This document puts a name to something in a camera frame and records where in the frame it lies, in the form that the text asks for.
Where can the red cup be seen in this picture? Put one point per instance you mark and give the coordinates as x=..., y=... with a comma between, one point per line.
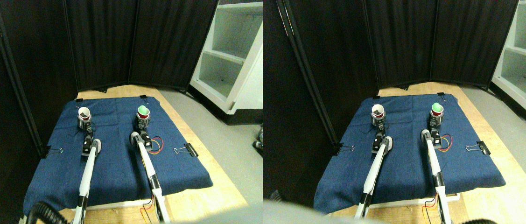
x=437, y=109
x=378, y=110
x=143, y=112
x=84, y=113

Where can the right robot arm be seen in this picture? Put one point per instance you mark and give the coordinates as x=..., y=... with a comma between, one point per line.
x=149, y=168
x=434, y=163

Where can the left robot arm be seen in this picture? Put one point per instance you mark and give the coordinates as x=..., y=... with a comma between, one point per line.
x=88, y=172
x=377, y=170

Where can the dark blue cloth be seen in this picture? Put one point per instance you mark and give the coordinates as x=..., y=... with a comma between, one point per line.
x=412, y=168
x=118, y=163

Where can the black curtain stand pole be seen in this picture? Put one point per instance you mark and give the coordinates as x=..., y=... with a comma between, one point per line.
x=302, y=74
x=10, y=74

